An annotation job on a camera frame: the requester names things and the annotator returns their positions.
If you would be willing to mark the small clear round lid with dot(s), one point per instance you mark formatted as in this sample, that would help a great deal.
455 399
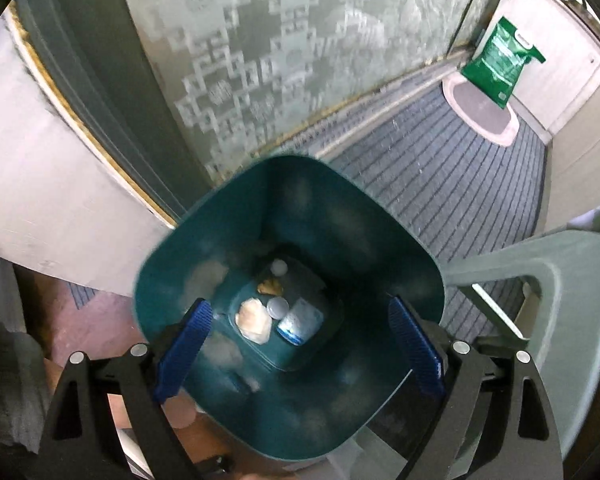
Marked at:
279 266

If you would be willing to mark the blue white tissue packet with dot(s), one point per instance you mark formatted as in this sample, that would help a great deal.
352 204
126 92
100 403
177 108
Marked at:
300 322

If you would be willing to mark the person's leg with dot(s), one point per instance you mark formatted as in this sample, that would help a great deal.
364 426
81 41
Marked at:
10 385

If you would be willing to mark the white kitchen cabinet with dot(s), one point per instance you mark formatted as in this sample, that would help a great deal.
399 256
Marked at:
555 35

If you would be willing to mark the dark teal plastic bin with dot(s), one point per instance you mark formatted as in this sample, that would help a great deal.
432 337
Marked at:
330 210

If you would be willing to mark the white plastic bag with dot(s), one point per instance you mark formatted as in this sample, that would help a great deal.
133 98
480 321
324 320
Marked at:
252 321

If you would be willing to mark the green rice bag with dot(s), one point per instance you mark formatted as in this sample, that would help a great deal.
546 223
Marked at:
502 62

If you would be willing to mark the grey striped floor rug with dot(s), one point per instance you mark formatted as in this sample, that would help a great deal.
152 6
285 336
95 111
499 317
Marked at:
430 185

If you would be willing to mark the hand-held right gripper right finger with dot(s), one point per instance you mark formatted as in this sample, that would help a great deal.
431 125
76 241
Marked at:
415 350

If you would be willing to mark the oval grey floor mat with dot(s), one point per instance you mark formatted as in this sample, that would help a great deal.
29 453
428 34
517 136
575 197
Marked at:
480 110

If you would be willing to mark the patterned frosted glass door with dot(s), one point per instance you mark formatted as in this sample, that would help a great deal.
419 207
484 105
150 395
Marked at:
280 60

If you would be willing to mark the white round plastic lid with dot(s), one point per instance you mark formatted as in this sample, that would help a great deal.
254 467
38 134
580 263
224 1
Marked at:
278 307

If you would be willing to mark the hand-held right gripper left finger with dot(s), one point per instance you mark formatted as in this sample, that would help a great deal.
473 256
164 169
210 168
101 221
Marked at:
185 350

